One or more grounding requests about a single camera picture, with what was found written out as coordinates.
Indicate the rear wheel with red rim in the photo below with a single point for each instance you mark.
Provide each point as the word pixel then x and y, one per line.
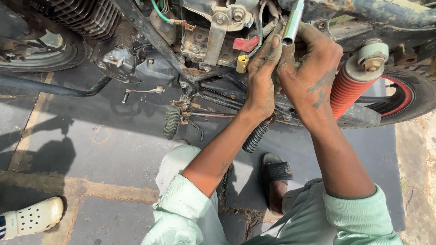
pixel 415 92

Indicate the black sandal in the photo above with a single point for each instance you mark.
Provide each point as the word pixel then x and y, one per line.
pixel 276 170

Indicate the light green shirt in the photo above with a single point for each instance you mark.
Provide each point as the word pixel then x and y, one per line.
pixel 351 221

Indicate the red coil shock absorber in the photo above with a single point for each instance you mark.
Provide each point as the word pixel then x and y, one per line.
pixel 351 86

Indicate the rusty battery tray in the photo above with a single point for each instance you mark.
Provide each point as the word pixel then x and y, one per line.
pixel 197 44

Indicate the person's left fingers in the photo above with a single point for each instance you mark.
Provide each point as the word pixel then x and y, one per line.
pixel 270 51

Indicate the dirty motorcycle frame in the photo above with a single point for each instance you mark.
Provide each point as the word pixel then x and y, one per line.
pixel 153 37

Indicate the red terminal cover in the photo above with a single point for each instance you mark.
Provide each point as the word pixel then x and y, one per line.
pixel 244 44

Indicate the silver metal bracket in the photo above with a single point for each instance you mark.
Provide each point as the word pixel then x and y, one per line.
pixel 218 37

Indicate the silver tubular socket wrench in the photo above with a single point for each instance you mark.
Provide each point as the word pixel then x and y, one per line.
pixel 293 22

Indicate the metal gear shift lever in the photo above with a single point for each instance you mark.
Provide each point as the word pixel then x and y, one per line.
pixel 143 91

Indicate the metal side stand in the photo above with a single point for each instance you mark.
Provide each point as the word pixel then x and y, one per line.
pixel 196 126

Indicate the person's left hand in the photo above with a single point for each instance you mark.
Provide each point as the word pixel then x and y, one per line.
pixel 260 85

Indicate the person's right fingers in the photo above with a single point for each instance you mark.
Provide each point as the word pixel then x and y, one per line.
pixel 320 37

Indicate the person's right hand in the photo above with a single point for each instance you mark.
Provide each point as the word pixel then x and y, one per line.
pixel 310 78

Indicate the black front motorcycle wheel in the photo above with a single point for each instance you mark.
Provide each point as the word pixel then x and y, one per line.
pixel 41 56

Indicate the black ribbed rubber footpeg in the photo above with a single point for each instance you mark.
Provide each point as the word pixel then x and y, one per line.
pixel 255 137

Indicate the black exhaust pipe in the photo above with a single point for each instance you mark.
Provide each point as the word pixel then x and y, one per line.
pixel 51 88

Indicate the grey motorcycle engine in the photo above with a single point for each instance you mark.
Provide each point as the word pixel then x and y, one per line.
pixel 136 64

